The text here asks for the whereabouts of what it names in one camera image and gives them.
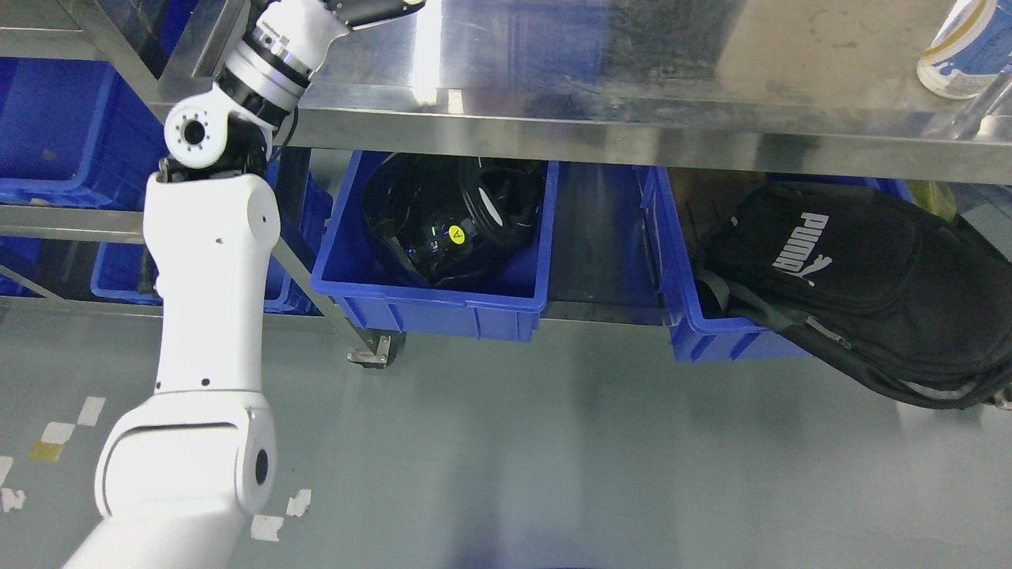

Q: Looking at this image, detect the blue bin with helmet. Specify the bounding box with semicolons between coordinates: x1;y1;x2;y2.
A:
311;151;561;342

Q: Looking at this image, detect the blue bin lower far left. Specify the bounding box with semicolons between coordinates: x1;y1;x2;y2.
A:
90;173;333;315

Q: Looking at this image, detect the black Puma backpack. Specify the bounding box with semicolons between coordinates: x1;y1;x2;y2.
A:
695;183;1011;409

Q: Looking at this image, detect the stainless steel work table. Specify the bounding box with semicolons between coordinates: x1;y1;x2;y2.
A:
0;0;1012;409

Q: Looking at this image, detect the black helmet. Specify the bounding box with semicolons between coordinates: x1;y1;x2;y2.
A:
361;153;547;289

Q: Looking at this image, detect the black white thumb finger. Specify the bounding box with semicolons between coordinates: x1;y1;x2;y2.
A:
336;1;427;30

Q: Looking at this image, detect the blue bin with backpack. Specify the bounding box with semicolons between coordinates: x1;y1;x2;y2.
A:
635;166;914;364

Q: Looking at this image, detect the white blue bottle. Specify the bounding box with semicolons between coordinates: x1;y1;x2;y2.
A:
916;1;1011;100

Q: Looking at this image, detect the blue bin upper far left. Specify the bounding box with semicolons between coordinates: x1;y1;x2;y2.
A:
1;57;167;210

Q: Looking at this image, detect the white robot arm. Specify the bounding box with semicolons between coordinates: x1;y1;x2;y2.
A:
66;1;424;568

